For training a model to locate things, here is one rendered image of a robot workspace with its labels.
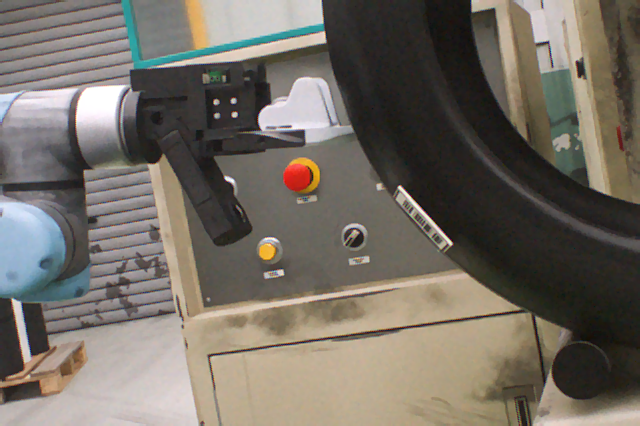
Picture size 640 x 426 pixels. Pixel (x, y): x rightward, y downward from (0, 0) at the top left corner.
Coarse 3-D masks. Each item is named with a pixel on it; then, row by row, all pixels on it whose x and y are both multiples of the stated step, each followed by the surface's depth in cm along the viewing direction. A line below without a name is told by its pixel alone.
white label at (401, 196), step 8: (400, 192) 95; (400, 200) 97; (408, 200) 95; (408, 208) 97; (416, 208) 95; (416, 216) 97; (424, 216) 95; (424, 224) 96; (432, 224) 94; (432, 232) 96; (440, 232) 94; (432, 240) 98; (440, 240) 96; (448, 240) 94; (440, 248) 98
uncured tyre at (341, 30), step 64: (384, 0) 94; (448, 0) 121; (384, 64) 94; (448, 64) 121; (384, 128) 96; (448, 128) 93; (512, 128) 121; (448, 192) 94; (512, 192) 92; (576, 192) 120; (448, 256) 100; (512, 256) 94; (576, 256) 92; (576, 320) 96
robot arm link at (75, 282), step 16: (16, 192) 112; (32, 192) 112; (48, 192) 112; (64, 192) 113; (80, 192) 114; (64, 208) 112; (80, 208) 114; (80, 224) 113; (80, 240) 111; (80, 256) 113; (64, 272) 109; (80, 272) 114; (48, 288) 112; (64, 288) 113; (80, 288) 114
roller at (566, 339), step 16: (576, 336) 100; (560, 352) 97; (576, 352) 96; (592, 352) 96; (608, 352) 100; (560, 368) 97; (576, 368) 97; (592, 368) 96; (608, 368) 96; (560, 384) 97; (576, 384) 97; (592, 384) 96
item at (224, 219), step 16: (160, 144) 111; (176, 144) 110; (176, 160) 110; (192, 160) 110; (208, 160) 112; (192, 176) 110; (208, 176) 110; (224, 176) 114; (192, 192) 110; (208, 192) 110; (224, 192) 112; (208, 208) 110; (224, 208) 110; (240, 208) 111; (208, 224) 110; (224, 224) 109; (240, 224) 111; (224, 240) 110
